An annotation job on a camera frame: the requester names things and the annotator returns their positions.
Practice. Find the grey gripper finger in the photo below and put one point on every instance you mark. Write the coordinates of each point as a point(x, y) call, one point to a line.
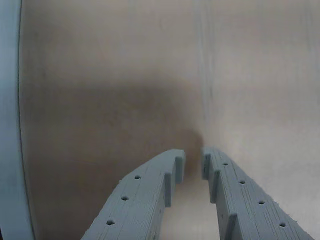
point(245, 210)
point(137, 205)

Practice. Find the white table rim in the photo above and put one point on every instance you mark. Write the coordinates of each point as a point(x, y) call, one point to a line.
point(8, 125)

